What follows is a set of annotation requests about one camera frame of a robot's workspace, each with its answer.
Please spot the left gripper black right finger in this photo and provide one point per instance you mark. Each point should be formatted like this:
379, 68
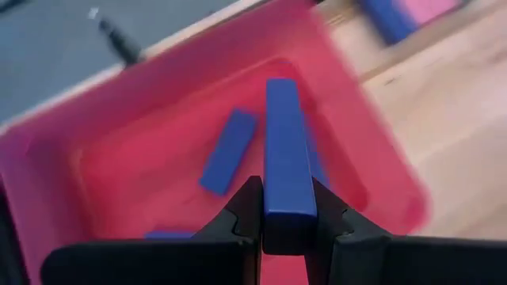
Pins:
396, 261

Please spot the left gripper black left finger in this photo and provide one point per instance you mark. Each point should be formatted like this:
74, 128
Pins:
158, 261

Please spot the pink wooden block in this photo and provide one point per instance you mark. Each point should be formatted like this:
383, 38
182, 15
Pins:
431, 10

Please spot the pink translucent plastic bin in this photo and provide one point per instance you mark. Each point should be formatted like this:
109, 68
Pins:
138, 118

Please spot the black table edge clamp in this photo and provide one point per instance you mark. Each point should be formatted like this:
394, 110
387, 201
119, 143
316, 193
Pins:
120, 41

